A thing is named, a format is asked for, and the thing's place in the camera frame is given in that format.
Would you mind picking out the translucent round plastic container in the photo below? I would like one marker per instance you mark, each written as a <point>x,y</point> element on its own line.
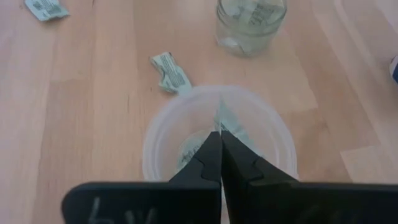
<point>161,140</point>

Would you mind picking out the clear glass jar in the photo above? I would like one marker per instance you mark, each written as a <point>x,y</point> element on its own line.
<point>250,37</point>

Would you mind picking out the green stevia packet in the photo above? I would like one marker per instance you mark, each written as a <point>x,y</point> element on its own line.
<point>172,74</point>
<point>261,14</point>
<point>188,151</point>
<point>231,123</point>
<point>46,7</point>

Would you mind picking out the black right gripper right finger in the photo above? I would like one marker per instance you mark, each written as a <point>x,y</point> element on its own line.
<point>245,180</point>

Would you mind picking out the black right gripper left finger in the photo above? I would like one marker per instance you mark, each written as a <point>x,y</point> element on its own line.
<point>205,174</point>

